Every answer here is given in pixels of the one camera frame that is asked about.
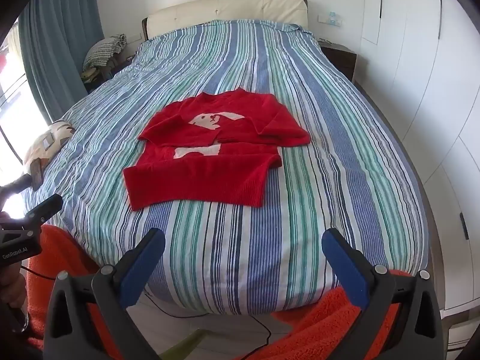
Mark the wall socket panel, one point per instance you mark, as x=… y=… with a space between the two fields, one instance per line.
x=332 y=18

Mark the checked cloth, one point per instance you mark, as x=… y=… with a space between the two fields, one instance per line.
x=103 y=50

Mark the striped bed sheet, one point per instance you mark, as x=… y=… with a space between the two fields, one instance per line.
x=300 y=195

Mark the window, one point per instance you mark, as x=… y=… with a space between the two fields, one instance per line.
x=9 y=97

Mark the blue curtain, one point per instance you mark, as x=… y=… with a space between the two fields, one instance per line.
x=60 y=37

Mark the person's left forearm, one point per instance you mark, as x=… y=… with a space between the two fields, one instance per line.
x=15 y=288

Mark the cream padded headboard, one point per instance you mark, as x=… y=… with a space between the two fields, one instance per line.
x=225 y=11

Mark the beige patterned pillow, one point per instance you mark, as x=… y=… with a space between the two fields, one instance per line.
x=48 y=142

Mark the white wardrobe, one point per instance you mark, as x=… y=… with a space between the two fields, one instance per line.
x=420 y=63

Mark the orange fleece clothing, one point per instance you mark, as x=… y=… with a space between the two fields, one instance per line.
x=318 y=326

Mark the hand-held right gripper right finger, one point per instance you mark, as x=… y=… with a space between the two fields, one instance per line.
x=345 y=270

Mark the brown flat object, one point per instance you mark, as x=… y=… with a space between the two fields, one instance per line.
x=36 y=174

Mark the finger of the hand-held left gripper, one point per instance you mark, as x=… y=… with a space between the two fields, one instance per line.
x=17 y=185
x=45 y=208

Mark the red knit sweater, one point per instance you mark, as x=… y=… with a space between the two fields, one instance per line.
x=210 y=180

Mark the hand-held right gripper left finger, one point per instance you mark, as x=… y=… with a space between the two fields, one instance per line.
x=144 y=266

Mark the dark wooden nightstand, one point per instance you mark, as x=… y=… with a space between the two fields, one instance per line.
x=339 y=58
x=101 y=77

